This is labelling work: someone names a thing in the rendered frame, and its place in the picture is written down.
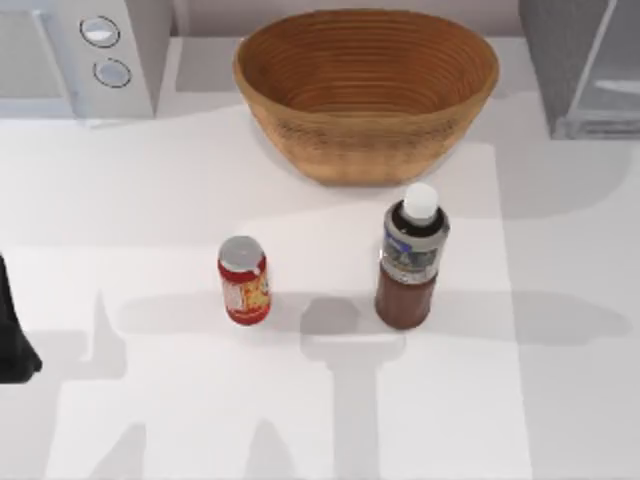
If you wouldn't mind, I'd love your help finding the red and yellow can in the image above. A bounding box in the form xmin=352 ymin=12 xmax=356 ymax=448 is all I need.
xmin=216 ymin=235 xmax=274 ymax=328

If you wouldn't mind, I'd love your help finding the brown bottle with white cap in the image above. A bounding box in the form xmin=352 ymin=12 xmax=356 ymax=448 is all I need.
xmin=374 ymin=182 xmax=451 ymax=332

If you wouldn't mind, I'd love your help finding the brown woven basket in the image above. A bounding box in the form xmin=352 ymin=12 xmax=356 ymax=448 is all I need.
xmin=232 ymin=10 xmax=501 ymax=189

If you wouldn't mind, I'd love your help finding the small microwave knob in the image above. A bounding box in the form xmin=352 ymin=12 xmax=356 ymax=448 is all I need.
xmin=92 ymin=56 xmax=134 ymax=89

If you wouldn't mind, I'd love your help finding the large microwave knob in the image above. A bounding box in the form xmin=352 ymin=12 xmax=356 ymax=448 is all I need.
xmin=78 ymin=15 xmax=122 ymax=50

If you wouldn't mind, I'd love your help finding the pale microwave oven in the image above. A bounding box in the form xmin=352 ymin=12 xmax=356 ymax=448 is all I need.
xmin=0 ymin=0 xmax=173 ymax=129

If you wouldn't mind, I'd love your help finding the grey cabinet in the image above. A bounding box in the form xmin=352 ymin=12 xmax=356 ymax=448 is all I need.
xmin=518 ymin=0 xmax=640 ymax=141

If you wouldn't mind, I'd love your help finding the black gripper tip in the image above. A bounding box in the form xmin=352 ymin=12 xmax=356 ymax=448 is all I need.
xmin=0 ymin=255 xmax=44 ymax=385

